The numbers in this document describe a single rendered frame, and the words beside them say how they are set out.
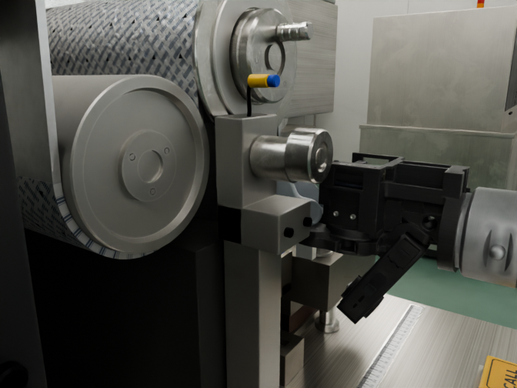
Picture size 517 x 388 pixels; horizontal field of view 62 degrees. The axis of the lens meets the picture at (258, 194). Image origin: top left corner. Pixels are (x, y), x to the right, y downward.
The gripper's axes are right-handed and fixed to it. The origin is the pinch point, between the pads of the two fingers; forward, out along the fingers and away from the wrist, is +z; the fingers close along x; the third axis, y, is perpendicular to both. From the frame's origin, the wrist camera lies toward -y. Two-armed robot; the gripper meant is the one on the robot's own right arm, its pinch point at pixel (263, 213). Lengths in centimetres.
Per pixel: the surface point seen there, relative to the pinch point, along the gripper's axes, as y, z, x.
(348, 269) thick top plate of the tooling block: -8.7, -6.4, -9.8
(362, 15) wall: 84, 164, -444
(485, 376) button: -16.6, -22.8, -8.8
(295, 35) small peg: 17.6, -6.9, 5.8
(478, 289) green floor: -109, -2, -235
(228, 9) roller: 19.3, -3.4, 9.9
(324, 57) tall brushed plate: 21, 30, -76
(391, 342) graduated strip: -18.9, -11.7, -12.9
